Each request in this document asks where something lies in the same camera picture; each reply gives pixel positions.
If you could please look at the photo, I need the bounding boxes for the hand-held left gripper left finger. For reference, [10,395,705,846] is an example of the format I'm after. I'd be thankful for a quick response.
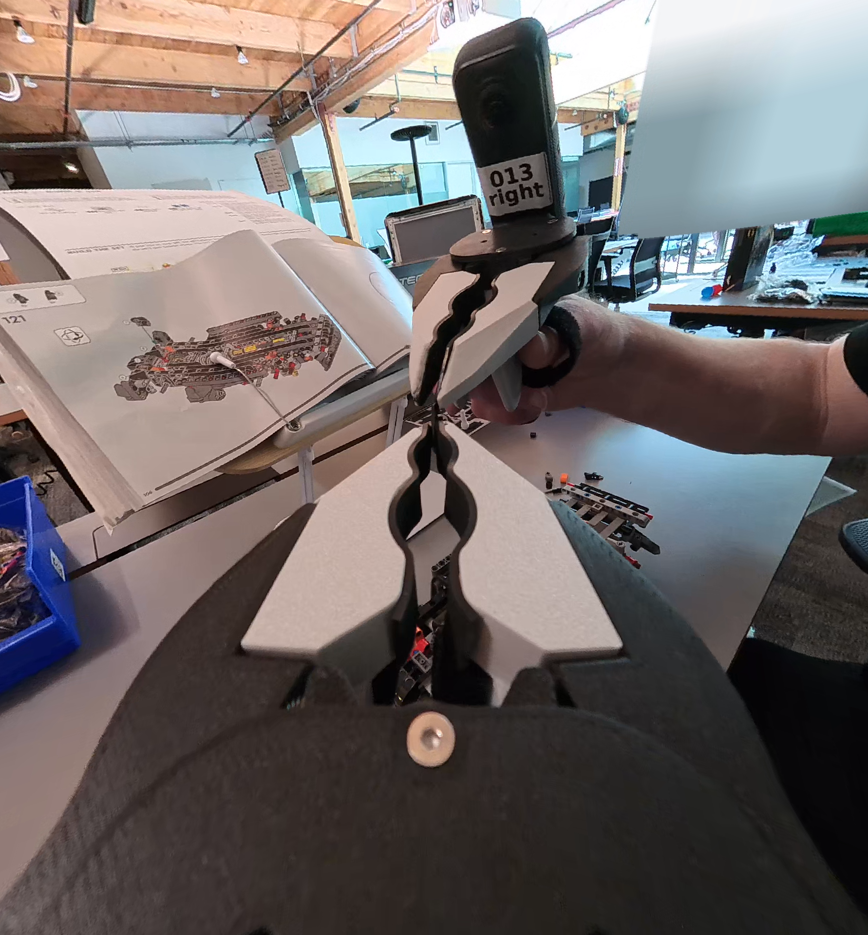
[241,425,435,706]

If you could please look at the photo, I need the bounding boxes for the person's right hand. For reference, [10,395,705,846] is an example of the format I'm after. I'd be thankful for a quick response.
[471,296,647,426]

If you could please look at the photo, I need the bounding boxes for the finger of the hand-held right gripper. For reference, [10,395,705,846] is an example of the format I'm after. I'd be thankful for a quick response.
[410,272,482,406]
[437,262,556,409]

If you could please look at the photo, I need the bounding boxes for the blue bin with lego bags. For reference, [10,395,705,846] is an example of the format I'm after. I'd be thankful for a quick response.
[0,476,82,713]

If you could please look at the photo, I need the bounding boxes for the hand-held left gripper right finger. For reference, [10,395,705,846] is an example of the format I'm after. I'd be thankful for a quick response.
[440,425,623,706]

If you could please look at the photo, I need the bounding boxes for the sticker sheet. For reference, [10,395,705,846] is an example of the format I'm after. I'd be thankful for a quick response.
[405,400,490,439]

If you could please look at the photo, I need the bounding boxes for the black computer monitor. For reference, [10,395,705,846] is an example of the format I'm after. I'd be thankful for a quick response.
[384,196,485,265]

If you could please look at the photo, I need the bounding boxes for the green plastic bin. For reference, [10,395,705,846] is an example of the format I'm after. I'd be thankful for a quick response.
[807,208,868,238]

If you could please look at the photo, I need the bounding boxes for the lego instruction booklet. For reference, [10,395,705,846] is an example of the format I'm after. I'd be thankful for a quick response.
[0,188,413,530]

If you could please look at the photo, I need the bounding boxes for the white cord with plastic tip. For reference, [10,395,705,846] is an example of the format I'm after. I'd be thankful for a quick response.
[209,351,303,432]

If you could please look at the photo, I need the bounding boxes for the person's right forearm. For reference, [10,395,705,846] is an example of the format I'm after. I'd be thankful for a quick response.
[624,307,855,457]

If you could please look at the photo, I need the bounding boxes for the lego car model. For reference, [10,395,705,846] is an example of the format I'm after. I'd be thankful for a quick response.
[394,471,661,706]

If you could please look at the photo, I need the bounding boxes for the white book stand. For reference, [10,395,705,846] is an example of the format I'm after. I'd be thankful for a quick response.
[94,358,416,563]

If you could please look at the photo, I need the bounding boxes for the wooden desk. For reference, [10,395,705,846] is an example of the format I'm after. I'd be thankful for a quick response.
[648,281,868,338]

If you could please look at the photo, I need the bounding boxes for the black floor lamp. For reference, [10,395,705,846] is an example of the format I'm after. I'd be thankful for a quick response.
[390,124,442,207]

